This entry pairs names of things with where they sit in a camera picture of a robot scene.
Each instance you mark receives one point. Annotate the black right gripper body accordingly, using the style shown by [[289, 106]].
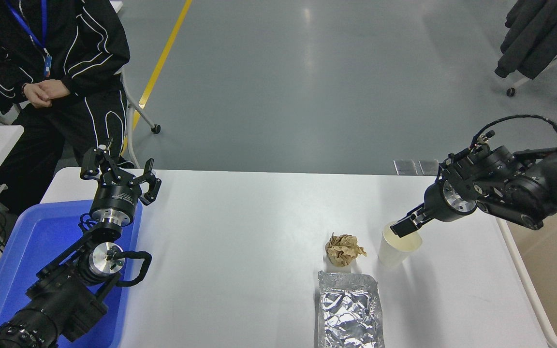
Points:
[[437, 205]]

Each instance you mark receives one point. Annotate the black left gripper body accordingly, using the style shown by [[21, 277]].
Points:
[[116, 198]]

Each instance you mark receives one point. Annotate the white paper cup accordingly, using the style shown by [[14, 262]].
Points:
[[393, 253]]

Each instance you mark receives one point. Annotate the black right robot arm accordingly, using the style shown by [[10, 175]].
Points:
[[525, 188]]

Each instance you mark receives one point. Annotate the crumpled tan paper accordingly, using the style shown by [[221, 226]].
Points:
[[342, 250]]

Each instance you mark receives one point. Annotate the person's left hand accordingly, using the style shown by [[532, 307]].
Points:
[[56, 88]]

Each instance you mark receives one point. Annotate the person's right hand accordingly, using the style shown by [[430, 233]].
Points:
[[36, 96]]

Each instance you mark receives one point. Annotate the metal floor socket plate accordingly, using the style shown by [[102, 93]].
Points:
[[431, 167], [405, 167]]

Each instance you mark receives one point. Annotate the white chair with casters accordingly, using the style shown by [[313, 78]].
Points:
[[155, 129]]

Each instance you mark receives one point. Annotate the blue plastic tray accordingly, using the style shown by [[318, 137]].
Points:
[[36, 237]]

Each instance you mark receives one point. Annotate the silver foil tray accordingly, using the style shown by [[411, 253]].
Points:
[[350, 309]]

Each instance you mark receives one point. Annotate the person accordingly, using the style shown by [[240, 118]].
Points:
[[80, 53]]

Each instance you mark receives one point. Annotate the white rolling chair under jacket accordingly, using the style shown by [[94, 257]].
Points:
[[511, 91]]

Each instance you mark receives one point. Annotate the white background desk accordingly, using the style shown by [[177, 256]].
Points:
[[115, 6]]

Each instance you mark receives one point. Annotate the dark jacket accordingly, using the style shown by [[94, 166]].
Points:
[[539, 34]]

